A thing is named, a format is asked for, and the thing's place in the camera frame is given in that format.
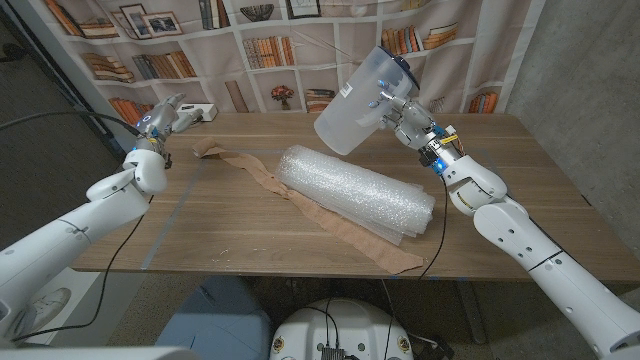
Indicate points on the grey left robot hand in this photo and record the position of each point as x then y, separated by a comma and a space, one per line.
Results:
157, 122

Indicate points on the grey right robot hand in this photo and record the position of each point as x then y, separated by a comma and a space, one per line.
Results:
417, 125

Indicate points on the translucent pitcher with navy lid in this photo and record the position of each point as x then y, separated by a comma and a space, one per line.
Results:
350, 112

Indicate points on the tan adhesive wrap strip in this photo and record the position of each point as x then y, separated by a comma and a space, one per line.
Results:
350, 235

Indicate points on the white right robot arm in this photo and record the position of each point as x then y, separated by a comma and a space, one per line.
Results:
530, 250

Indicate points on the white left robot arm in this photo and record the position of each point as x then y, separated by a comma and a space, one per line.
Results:
75, 235

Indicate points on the clear bubble wrap roll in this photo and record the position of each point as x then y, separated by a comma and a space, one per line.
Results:
355, 195

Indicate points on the white power strip box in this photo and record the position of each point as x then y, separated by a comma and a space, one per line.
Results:
207, 112

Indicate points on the printed bookshelf backdrop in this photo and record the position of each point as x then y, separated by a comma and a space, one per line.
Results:
280, 60

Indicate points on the grey metal table leg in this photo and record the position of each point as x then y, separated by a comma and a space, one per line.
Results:
472, 310

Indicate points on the white sneaker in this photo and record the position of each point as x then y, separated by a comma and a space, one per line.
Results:
47, 305

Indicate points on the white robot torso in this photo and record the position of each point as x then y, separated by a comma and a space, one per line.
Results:
345, 330

